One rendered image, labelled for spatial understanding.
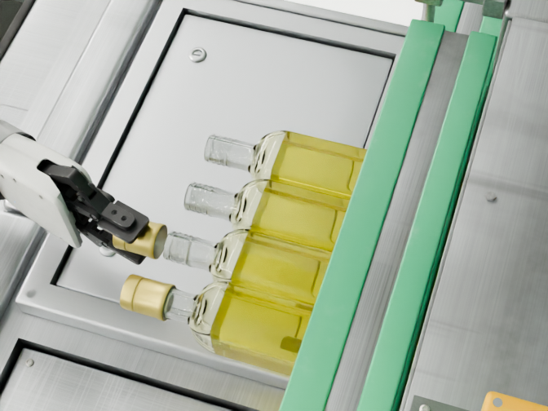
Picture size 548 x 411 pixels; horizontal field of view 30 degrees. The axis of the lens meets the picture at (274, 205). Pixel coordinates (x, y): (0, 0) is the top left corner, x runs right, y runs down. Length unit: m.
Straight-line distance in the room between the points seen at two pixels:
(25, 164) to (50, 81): 0.33
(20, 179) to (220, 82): 0.34
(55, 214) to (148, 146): 0.24
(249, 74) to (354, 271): 0.50
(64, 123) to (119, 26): 0.16
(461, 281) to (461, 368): 0.07
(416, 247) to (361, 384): 0.12
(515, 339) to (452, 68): 0.27
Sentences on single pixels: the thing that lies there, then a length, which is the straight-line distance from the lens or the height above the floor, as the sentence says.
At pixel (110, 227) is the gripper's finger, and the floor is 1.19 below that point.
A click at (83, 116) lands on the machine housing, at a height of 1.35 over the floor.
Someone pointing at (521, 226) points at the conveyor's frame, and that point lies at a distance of 0.83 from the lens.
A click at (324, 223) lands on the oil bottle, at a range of 0.96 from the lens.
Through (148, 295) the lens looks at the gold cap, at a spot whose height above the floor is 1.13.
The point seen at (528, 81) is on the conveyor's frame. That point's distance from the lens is 0.90.
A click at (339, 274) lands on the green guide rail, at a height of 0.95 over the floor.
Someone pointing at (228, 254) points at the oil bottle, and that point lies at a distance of 0.95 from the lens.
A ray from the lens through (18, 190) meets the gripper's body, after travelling 1.03.
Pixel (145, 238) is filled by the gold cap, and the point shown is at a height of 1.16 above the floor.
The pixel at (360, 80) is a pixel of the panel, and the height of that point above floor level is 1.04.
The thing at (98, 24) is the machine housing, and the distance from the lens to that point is 1.35.
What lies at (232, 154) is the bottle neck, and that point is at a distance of 1.02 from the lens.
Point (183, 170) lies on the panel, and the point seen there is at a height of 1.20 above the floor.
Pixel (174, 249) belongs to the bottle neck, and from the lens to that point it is 0.98.
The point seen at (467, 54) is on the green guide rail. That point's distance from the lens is 0.94.
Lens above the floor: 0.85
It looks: 12 degrees up
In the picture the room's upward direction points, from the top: 76 degrees counter-clockwise
